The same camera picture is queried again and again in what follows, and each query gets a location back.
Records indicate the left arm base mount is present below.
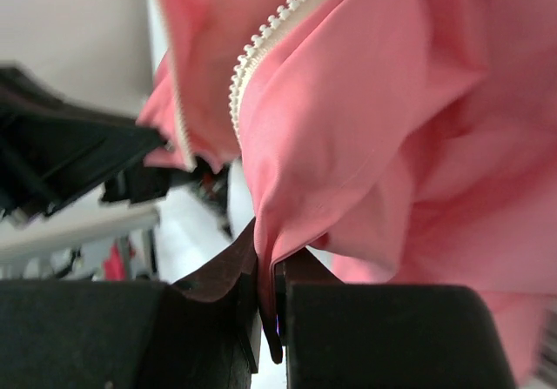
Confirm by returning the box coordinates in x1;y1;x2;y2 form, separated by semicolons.
100;158;232;237

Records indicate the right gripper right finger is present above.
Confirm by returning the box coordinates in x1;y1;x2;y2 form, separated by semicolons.
275;250;515;388

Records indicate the front aluminium table rail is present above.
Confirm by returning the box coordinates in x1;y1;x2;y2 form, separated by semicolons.
1;205;160;280

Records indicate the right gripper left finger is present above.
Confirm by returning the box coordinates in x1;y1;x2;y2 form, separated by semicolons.
1;226;261;388

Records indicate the pink hooded zip jacket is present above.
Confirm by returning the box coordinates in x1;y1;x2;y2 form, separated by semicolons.
139;0;556;384

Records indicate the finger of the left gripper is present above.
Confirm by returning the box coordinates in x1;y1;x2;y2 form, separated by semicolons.
1;64;165;219

